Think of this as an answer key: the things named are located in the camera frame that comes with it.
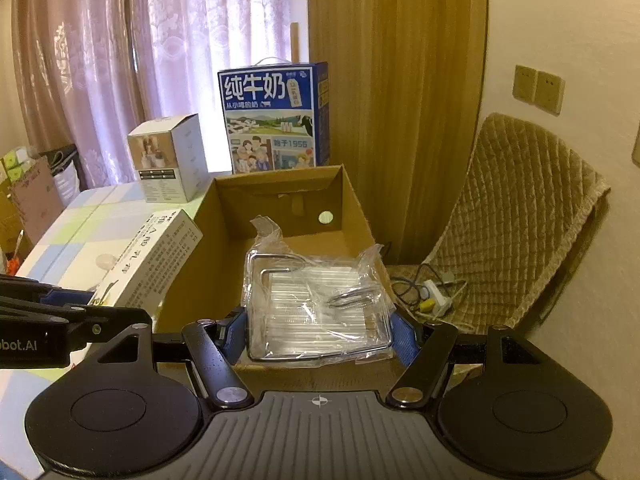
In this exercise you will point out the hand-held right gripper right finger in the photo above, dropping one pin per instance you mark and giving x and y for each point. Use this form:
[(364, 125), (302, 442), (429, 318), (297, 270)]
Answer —
[(403, 336)]

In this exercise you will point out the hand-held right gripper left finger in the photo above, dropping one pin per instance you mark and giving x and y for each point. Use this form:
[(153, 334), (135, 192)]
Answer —
[(235, 334)]

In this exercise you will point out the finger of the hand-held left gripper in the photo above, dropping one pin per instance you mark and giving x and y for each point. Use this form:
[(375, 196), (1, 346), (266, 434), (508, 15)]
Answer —
[(70, 296), (115, 322)]

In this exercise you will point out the small white medicine box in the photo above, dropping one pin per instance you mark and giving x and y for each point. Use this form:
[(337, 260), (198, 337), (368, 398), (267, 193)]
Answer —
[(150, 255)]

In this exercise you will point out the checked tablecloth desktop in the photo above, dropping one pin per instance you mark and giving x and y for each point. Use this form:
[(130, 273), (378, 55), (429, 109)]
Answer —
[(75, 230)]

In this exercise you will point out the white power adapter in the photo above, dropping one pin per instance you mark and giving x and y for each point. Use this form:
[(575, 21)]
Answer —
[(437, 300)]

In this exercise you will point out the brown cardboard flap box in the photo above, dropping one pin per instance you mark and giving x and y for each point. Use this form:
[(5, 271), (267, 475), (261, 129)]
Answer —
[(35, 200)]

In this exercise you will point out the white bag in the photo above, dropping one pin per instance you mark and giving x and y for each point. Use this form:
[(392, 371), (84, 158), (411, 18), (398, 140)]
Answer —
[(67, 180)]

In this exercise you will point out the green tissue packs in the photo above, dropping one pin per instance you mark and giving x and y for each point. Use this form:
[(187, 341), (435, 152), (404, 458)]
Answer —
[(12, 165)]

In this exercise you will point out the white humidifier product box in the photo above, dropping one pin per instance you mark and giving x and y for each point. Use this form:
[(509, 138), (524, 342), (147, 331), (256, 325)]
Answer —
[(170, 170)]

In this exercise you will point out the quilted beige chair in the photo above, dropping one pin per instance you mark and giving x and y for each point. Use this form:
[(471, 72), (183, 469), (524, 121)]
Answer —
[(525, 200)]

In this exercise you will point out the blue milk carton box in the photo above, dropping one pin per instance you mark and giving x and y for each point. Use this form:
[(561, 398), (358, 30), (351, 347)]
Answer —
[(270, 125)]

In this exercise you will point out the sheer pink curtain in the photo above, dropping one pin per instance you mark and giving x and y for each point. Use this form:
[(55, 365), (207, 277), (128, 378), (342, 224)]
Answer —
[(100, 60)]

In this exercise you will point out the brown curtain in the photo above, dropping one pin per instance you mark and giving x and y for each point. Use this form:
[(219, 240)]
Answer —
[(400, 85)]

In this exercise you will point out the wooden pole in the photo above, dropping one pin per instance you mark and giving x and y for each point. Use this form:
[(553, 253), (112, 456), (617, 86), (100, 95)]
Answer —
[(295, 42)]

